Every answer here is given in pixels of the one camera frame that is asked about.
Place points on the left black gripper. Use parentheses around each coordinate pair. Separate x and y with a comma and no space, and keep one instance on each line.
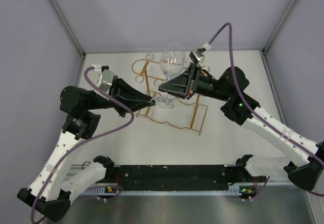
(120,90)

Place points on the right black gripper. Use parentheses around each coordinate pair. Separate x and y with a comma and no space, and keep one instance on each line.
(178,86)

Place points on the gold wire wine glass rack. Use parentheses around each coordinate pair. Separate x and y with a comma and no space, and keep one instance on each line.
(186,115)

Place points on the clear wine glass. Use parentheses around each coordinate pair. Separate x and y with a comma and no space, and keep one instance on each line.
(171,64)

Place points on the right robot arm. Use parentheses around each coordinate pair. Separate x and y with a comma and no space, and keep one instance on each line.
(302,163)

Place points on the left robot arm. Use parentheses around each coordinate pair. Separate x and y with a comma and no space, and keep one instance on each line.
(51,194)

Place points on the black base bar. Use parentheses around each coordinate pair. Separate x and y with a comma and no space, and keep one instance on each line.
(179,177)

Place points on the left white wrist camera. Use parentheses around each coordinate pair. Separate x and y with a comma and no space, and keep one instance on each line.
(106,77)

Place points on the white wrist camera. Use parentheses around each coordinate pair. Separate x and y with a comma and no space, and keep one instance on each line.
(198,55)
(106,77)

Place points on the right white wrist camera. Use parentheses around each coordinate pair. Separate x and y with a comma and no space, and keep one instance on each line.
(198,55)

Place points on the left aluminium frame post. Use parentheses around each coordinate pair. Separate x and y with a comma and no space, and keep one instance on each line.
(66,26)

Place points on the aluminium frame post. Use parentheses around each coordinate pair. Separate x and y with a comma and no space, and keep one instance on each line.
(280,25)
(66,26)

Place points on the grey slotted cable duct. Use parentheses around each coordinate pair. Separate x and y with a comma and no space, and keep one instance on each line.
(232,191)

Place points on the right aluminium frame post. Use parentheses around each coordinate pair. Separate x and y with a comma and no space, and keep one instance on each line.
(280,25)

